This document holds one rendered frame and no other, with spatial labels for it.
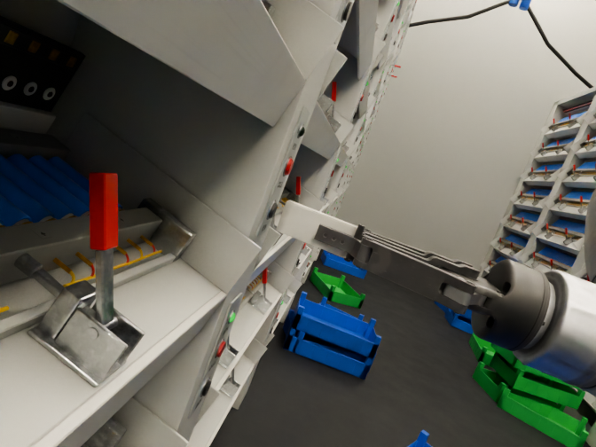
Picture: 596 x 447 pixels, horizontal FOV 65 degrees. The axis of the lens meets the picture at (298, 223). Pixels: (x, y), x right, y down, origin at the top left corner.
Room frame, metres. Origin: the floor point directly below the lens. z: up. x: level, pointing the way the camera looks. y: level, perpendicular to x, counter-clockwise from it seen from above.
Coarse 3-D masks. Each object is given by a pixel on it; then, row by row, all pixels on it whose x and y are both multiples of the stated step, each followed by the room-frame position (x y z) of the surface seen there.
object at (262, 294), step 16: (272, 272) 1.09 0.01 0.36; (288, 272) 1.08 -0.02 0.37; (256, 288) 0.98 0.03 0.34; (272, 288) 1.07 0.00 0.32; (240, 304) 0.85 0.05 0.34; (256, 304) 0.90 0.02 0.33; (272, 304) 0.98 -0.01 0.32; (240, 320) 0.80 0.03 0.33; (256, 320) 0.85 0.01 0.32; (240, 336) 0.75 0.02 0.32; (224, 352) 0.63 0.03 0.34; (240, 352) 0.70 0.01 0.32; (224, 368) 0.63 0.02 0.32; (208, 400) 0.48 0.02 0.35
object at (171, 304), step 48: (96, 144) 0.40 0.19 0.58; (144, 192) 0.39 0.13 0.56; (192, 240) 0.39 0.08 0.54; (240, 240) 0.39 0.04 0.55; (0, 288) 0.21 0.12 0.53; (144, 288) 0.30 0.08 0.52; (192, 288) 0.35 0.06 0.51; (144, 336) 0.25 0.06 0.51; (192, 336) 0.36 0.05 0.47; (0, 384) 0.17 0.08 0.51; (48, 384) 0.18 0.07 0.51; (144, 384) 0.28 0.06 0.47; (0, 432) 0.15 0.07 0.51; (48, 432) 0.16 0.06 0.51
